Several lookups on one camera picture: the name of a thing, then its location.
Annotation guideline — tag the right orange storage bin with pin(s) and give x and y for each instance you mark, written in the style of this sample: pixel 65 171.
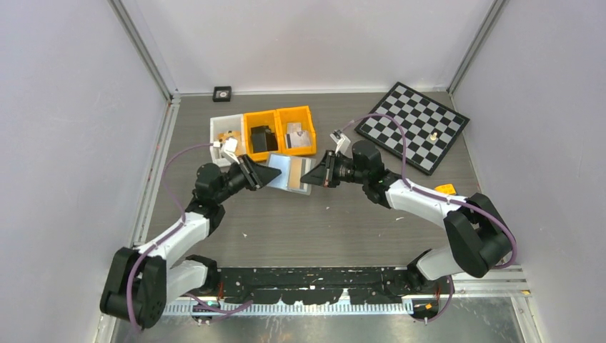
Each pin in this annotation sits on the right orange storage bin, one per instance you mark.
pixel 303 115

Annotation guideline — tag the white storage bin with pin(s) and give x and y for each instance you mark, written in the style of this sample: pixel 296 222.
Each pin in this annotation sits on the white storage bin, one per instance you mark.
pixel 221 128

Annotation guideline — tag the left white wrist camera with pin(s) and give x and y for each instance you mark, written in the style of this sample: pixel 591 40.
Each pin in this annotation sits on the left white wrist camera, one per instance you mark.
pixel 224 155

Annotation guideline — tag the yellow blue toy car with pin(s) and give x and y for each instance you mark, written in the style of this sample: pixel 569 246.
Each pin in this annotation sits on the yellow blue toy car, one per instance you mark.
pixel 448 189

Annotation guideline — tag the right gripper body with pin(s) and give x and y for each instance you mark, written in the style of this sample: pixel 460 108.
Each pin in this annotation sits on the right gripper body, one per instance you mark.
pixel 336 170

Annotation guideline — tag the orange storage bin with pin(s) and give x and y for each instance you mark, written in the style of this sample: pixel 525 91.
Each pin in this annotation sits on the orange storage bin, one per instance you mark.
pixel 303 115
pixel 261 118

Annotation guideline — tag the clear plastic card holder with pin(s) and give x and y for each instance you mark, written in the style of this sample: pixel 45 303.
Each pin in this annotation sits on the clear plastic card holder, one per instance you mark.
pixel 282 162

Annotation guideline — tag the black white chessboard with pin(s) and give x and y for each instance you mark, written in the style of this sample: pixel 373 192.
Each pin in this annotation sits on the black white chessboard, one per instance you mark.
pixel 403 121

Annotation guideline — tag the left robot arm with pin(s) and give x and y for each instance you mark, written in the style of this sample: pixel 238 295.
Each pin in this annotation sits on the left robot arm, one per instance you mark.
pixel 143 280

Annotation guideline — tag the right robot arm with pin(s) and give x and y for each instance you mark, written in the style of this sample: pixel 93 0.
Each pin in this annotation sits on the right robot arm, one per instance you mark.
pixel 478 239

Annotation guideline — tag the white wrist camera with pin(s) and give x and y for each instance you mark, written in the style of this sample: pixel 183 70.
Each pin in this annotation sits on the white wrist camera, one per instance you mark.
pixel 224 155
pixel 341 140

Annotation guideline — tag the black box in bin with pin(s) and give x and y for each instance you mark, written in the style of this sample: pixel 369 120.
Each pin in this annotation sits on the black box in bin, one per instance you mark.
pixel 263 139

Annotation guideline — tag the wooden pieces in bin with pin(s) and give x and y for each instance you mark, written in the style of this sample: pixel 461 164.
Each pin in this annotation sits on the wooden pieces in bin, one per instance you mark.
pixel 229 137

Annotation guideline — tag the small black square device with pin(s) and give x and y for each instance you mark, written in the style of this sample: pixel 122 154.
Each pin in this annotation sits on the small black square device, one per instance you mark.
pixel 222 94

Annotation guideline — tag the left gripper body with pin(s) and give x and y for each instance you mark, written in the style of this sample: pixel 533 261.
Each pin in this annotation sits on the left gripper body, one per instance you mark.
pixel 244 174

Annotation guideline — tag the tan credit card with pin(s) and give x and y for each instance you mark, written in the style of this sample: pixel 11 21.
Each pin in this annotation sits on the tan credit card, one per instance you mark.
pixel 298 167

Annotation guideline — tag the middle orange storage bin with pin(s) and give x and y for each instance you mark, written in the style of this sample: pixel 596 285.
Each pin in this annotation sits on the middle orange storage bin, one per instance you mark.
pixel 261 118

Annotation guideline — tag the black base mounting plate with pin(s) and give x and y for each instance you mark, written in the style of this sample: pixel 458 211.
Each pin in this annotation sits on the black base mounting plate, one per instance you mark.
pixel 319 285

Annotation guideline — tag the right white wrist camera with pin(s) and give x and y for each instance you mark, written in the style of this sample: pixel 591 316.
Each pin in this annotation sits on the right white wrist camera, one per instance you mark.
pixel 341 140

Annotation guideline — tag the cards in orange bin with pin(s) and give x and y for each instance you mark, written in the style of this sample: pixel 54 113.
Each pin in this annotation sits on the cards in orange bin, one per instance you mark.
pixel 296 136

